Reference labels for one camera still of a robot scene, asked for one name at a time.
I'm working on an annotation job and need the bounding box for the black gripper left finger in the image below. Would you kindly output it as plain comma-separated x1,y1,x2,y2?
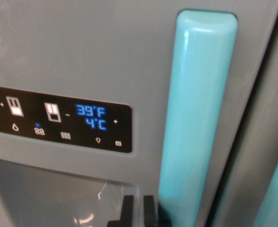
119,195,135,227

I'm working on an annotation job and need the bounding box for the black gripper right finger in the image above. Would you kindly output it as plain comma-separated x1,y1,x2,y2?
143,195,159,227

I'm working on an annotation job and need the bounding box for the grey toy refrigerator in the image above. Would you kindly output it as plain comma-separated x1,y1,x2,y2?
0,0,278,227

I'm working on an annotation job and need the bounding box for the black temperature display panel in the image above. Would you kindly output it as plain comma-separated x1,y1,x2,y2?
0,84,133,154

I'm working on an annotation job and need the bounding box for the teal curved door handle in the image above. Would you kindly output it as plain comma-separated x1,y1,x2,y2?
157,9,238,227

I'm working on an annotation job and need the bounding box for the teal straight door handle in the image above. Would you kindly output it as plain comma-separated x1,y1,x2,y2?
252,133,278,227

